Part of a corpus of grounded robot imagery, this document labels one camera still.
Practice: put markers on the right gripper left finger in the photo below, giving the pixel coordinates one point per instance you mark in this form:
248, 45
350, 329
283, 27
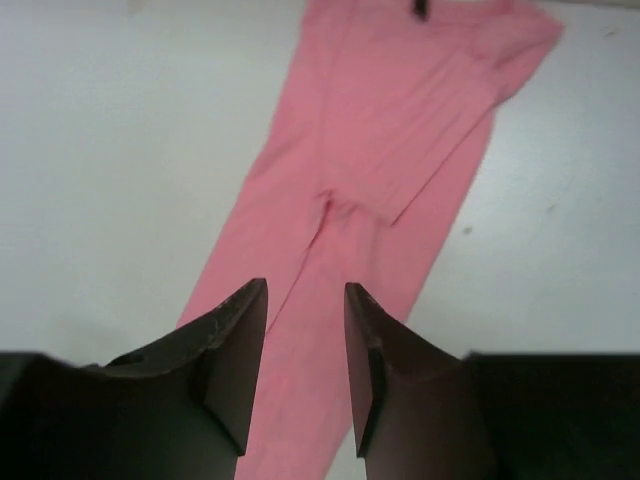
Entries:
177, 408

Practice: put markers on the pink t shirt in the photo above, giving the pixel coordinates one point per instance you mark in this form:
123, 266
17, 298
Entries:
383, 120

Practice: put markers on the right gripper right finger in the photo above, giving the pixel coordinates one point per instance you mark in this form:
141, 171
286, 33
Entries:
420, 413

